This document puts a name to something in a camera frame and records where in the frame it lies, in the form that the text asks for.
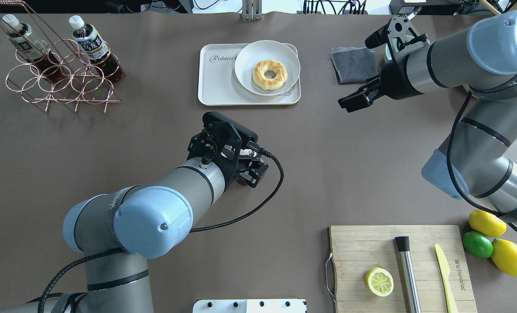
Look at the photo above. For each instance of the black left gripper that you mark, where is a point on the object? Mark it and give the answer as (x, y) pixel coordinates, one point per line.
(256, 173)

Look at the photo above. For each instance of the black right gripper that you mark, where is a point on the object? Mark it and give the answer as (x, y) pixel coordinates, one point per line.
(393, 81)

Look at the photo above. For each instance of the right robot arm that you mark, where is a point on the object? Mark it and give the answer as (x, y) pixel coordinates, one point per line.
(482, 57)

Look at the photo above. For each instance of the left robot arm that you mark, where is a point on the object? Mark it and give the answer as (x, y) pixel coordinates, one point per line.
(118, 232)

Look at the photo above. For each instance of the white serving tray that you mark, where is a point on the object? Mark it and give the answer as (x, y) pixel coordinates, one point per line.
(219, 86)

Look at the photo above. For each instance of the tea bottle in rack front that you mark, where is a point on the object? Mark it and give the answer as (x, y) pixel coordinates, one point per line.
(96, 49)

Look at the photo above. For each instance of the tea bottle in rack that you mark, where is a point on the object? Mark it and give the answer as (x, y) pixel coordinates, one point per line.
(96, 49)
(32, 49)

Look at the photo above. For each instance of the tea bottle in rack back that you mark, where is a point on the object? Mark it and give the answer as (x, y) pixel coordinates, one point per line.
(32, 49)

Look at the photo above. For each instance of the grey folded cloth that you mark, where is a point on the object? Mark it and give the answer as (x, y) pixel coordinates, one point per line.
(353, 65)

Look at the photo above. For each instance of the glazed donut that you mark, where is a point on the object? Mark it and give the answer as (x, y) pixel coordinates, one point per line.
(270, 74)

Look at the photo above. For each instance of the mint green bowl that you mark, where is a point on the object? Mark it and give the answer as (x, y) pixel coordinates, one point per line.
(388, 56)

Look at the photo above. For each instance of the white plate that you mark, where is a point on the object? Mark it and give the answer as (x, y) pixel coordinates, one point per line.
(258, 51)

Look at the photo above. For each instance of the steel muddler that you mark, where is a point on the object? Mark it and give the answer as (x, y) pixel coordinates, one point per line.
(412, 296)

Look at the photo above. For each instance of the wooden cutting board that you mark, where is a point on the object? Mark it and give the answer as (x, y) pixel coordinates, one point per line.
(357, 249)

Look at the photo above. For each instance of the yellow lemon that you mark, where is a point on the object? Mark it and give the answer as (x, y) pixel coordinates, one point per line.
(504, 256)
(487, 223)

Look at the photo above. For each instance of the lemon half slice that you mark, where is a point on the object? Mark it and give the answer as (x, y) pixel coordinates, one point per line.
(379, 281)

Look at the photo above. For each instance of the green lime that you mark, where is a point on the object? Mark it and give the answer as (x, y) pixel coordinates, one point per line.
(477, 244)

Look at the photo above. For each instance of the yellow plastic knife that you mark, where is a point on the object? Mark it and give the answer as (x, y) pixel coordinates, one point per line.
(445, 275)

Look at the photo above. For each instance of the aluminium frame post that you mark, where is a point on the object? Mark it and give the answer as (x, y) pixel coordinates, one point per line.
(252, 10)

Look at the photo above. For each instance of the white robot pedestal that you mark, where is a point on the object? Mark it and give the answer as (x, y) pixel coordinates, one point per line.
(251, 306)

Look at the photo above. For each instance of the copper wire bottle rack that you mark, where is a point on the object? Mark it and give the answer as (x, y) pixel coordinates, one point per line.
(83, 83)

